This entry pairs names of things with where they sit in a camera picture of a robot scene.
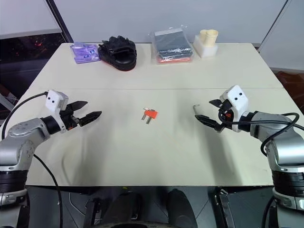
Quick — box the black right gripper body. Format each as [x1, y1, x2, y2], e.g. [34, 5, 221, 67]
[218, 99, 235, 131]

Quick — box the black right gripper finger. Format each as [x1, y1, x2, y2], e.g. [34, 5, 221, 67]
[209, 99, 225, 108]
[194, 114, 225, 132]

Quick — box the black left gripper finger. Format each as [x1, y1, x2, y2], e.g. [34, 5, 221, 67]
[66, 101, 89, 112]
[79, 111, 103, 128]

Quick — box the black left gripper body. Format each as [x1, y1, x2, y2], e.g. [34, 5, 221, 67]
[61, 105, 82, 132]

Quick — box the purple plastic package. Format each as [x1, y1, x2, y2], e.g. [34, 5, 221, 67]
[70, 42, 100, 65]

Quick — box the red plug with metal pins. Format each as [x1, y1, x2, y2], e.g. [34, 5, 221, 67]
[145, 109, 159, 119]

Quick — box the black sandal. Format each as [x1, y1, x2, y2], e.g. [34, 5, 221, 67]
[101, 35, 136, 52]
[98, 45, 138, 71]

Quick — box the cream paper cup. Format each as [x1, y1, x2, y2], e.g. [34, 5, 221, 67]
[205, 29, 219, 47]
[199, 29, 211, 46]

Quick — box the clear bag of folded cloths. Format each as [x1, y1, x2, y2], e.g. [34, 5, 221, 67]
[148, 24, 196, 65]

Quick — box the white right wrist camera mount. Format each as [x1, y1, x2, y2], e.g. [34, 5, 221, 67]
[219, 85, 249, 133]

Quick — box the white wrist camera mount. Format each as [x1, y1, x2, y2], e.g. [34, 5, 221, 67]
[45, 89, 70, 131]
[219, 85, 249, 133]

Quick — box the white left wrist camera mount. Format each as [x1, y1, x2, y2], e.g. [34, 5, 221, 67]
[45, 89, 70, 131]

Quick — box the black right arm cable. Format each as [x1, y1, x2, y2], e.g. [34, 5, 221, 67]
[219, 112, 301, 156]

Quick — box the black window frame post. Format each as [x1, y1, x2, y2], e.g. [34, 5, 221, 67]
[46, 0, 75, 44]

